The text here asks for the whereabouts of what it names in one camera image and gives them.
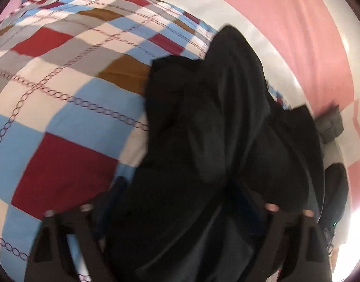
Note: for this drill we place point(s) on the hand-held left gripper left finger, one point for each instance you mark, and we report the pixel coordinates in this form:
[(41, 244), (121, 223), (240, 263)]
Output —
[(80, 229)]

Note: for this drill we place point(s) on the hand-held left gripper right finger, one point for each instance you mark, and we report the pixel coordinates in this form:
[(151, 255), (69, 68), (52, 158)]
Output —
[(285, 241)]

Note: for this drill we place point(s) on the black zip jacket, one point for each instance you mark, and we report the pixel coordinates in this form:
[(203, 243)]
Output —
[(215, 141)]

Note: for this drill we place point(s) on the black puffer jacket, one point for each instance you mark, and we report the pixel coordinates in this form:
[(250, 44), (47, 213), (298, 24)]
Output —
[(337, 188)]

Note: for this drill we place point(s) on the grey puffer jacket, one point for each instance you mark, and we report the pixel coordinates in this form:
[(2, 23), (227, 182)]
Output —
[(329, 124)]

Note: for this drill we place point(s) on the checkered bed blanket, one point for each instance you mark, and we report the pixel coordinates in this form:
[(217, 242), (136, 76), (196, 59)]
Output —
[(68, 100)]

